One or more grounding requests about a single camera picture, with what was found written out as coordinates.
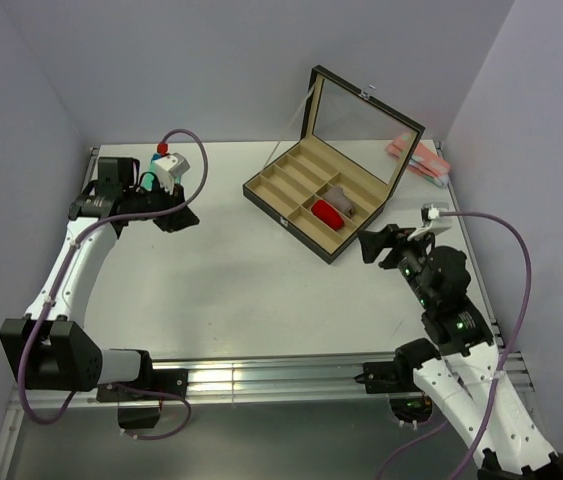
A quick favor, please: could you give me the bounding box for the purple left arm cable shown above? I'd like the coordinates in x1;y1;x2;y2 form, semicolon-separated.
16;128;211;441

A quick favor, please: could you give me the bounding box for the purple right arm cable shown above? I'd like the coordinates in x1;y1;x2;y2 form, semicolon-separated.
375;210;533;480

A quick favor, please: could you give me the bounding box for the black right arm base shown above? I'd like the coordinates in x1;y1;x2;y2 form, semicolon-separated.
354;361;434;430

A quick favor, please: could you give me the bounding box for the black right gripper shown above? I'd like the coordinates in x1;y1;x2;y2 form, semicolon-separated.
355;221;435;306

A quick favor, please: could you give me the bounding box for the red sock with white print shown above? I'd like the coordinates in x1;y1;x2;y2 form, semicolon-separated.
310;200;345;231

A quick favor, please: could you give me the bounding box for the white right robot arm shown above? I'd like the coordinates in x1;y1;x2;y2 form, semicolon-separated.
358;224;563;479

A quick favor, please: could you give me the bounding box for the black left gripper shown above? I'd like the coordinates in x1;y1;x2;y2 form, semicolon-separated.
124;177;199;233

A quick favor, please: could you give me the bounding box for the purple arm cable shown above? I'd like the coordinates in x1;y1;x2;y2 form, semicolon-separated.
16;128;211;441
375;210;533;480

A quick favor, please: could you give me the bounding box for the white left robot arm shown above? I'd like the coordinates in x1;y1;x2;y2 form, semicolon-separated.
0;153;199;399

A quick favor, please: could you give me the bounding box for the pink patterned sock pair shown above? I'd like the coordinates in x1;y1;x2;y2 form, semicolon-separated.
385;133;450;188

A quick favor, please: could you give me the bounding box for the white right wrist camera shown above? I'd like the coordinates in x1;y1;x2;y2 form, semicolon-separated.
408;202;452;241

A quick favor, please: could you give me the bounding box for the aluminium front rail frame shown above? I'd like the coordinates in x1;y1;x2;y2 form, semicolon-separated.
0;142;562;480

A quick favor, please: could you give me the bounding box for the black compartment display box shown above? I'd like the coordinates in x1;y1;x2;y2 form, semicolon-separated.
242;65;425;264

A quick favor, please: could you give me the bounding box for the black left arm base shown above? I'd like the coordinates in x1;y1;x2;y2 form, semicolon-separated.
95;368;192;440

